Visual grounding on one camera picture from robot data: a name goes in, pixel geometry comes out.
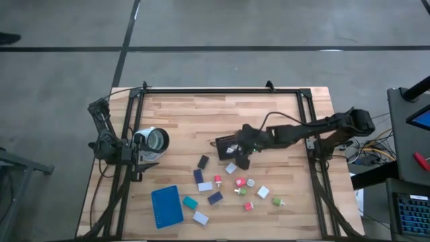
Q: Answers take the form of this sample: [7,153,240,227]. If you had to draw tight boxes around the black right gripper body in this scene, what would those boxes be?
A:
[236,129,271,156]

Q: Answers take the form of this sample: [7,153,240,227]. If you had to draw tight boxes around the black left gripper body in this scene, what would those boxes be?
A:
[120,144,139,166]

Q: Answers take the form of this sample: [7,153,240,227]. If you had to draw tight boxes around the black rectangular box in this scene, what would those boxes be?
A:
[196,154,210,170]

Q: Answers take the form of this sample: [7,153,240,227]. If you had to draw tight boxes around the blue plastic basket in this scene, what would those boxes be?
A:
[150,185,185,230]

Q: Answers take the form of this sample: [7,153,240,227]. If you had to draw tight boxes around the teal rectangular box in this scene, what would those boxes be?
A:
[182,196,199,210]

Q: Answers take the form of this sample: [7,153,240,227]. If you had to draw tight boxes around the white cylindrical spot lamp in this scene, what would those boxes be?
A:
[133,126,171,162]

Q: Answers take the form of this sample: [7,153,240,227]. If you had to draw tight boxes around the black plastic basket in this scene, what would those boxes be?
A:
[214,134,243,161]

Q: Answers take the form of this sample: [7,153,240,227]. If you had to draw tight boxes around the grey metal stand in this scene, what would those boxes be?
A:
[0,147,55,242]

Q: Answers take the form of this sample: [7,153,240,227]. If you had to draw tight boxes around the white sheet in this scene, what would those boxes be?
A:
[349,173,366,216]

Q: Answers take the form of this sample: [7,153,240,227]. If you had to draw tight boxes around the dark grey side desk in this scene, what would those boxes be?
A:
[386,86,430,188]

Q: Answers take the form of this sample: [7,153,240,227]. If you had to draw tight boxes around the person's shoe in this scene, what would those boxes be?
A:
[0,32,22,46]

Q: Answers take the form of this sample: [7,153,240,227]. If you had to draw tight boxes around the red hand tool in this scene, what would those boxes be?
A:
[413,151,430,172]

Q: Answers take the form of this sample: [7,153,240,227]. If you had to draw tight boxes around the blue lit screen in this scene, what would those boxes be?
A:
[405,104,430,132]

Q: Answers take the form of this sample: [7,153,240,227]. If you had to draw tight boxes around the black pole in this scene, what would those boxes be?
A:
[402,75,430,103]

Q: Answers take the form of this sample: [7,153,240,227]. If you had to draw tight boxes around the backlit keyboard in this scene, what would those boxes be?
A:
[392,192,430,238]

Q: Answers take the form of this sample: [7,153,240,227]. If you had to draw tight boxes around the white coiled lamp cable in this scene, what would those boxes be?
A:
[139,151,167,163]

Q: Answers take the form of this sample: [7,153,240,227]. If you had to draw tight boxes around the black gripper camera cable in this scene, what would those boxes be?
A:
[257,111,305,130]

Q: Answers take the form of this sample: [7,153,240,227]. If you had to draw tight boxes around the black metal table frame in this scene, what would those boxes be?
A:
[79,80,362,241]

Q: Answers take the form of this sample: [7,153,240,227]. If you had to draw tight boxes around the yellow cable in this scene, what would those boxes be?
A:
[361,129,397,162]

